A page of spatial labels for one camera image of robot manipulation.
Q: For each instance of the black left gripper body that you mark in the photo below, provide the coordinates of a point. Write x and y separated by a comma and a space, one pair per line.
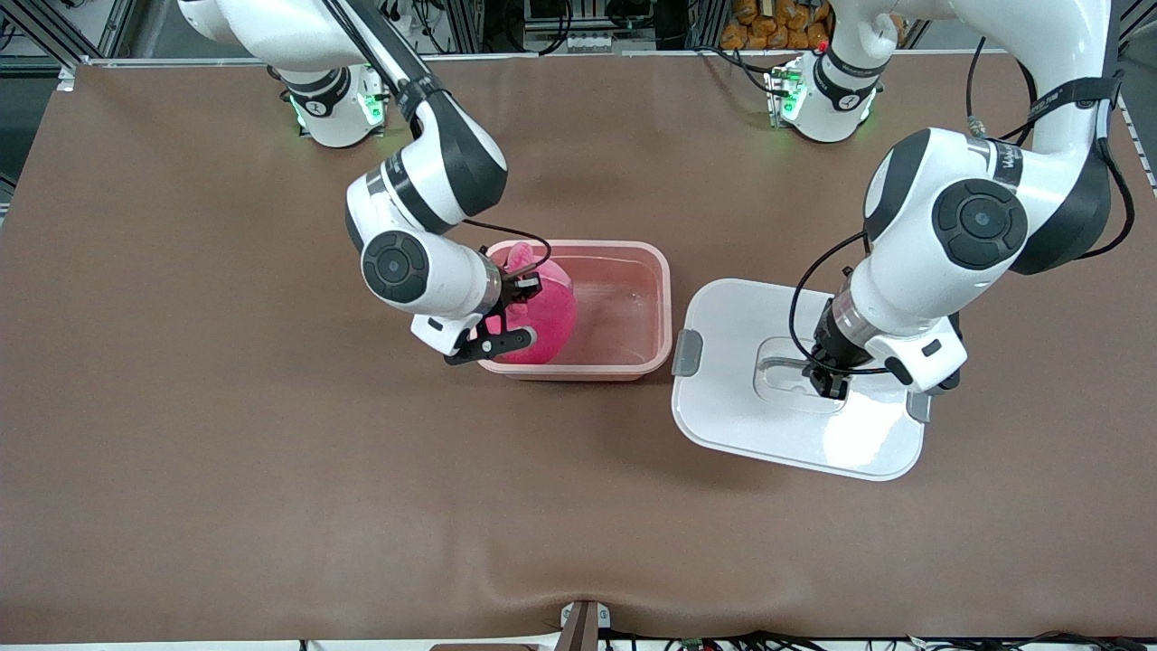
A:
829, 351

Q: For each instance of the pink plush toy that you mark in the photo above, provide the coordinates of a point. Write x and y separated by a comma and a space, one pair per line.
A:
547, 316

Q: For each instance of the brown table mat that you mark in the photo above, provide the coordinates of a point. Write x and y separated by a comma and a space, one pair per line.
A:
271, 497

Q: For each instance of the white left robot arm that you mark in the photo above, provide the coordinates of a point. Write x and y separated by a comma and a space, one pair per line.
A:
976, 217

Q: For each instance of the grey metal bracket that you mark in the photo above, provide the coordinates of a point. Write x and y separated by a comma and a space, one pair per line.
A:
583, 628

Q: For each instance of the white connector block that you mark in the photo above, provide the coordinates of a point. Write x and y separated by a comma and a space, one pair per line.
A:
590, 42

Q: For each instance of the silver base connector plate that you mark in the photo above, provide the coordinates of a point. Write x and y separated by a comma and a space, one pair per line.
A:
380, 99

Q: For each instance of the white box lid grey clips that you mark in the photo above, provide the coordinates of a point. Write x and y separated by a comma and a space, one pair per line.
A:
732, 407

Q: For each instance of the aluminium frame profile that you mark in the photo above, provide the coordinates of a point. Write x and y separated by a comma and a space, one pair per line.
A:
1139, 136
36, 36

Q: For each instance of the pink plastic box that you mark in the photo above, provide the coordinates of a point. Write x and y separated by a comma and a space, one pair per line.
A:
624, 316

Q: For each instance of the white power strip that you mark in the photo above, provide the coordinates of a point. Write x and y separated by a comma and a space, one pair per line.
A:
411, 14

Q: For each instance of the pile of orange toys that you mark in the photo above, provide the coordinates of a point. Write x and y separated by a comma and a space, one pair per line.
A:
768, 23

